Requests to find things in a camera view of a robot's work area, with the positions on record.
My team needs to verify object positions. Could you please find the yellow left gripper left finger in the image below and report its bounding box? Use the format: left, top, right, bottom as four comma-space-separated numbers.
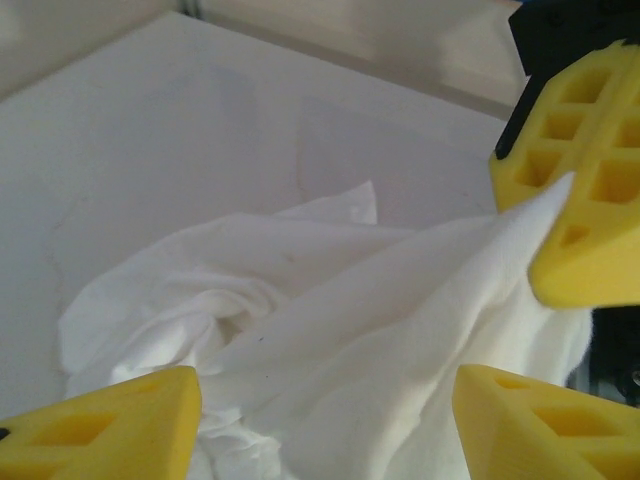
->
0, 364, 203, 480

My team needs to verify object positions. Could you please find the white t-shirt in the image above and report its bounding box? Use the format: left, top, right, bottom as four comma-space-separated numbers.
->
57, 172, 596, 480

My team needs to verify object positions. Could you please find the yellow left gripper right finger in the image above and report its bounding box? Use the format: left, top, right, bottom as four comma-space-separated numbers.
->
452, 363, 640, 480

